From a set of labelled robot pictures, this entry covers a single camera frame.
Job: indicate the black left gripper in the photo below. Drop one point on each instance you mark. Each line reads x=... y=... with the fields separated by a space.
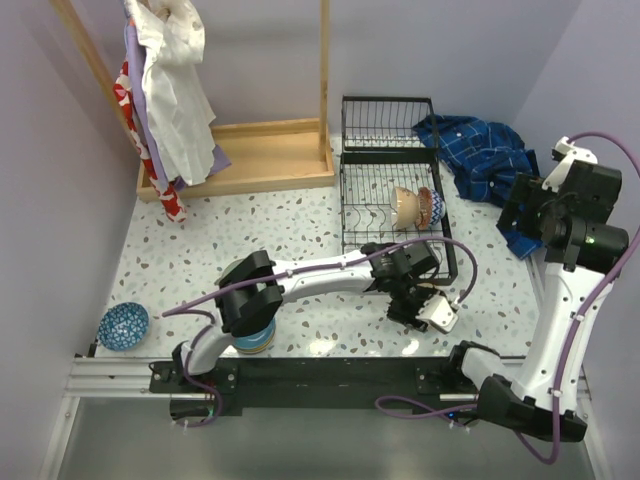
x=406 y=304

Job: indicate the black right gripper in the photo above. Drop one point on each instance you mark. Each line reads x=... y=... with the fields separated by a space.
x=527 y=189

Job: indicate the red blue patterned bowl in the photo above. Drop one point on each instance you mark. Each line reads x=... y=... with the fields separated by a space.
x=432 y=208

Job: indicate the cream beige bowl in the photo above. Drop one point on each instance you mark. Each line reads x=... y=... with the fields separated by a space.
x=404 y=208

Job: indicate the black wire dish rack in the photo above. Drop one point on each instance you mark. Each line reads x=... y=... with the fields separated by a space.
x=387 y=143

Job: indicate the white black striped bowl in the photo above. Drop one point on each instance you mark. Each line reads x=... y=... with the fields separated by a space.
x=426 y=285

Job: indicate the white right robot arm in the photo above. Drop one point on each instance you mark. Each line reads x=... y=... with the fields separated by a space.
x=568 y=213

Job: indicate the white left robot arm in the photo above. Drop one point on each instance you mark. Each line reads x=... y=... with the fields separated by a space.
x=242 y=311

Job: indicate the blue plaid shirt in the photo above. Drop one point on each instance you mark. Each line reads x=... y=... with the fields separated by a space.
x=485 y=157

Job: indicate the teal blue bowl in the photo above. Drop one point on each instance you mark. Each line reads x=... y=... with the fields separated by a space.
x=260 y=336

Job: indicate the yellow rimmed bowl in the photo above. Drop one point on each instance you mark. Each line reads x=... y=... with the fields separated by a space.
x=252 y=349

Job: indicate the light green bowl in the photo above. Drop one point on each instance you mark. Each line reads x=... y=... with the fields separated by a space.
x=223 y=279

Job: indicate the blue triangle patterned bowl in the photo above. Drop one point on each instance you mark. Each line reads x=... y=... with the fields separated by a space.
x=123 y=326

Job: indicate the lavender hanging garment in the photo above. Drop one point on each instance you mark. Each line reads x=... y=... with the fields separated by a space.
x=136 y=55

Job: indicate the red white floral garment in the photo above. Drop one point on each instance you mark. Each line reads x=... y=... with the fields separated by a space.
x=174 y=208

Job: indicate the white hanging shirt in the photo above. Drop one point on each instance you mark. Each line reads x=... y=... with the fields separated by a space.
x=178 y=112

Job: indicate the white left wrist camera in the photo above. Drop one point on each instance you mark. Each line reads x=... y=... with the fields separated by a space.
x=438 y=312

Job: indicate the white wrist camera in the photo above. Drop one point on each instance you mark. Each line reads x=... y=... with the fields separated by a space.
x=566 y=153
x=438 y=312

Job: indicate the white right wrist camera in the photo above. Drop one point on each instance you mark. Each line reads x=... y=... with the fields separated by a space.
x=566 y=153

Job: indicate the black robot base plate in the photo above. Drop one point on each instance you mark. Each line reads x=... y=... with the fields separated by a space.
x=236 y=384

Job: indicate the aluminium rail frame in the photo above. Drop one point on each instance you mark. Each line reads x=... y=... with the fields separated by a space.
x=111 y=426

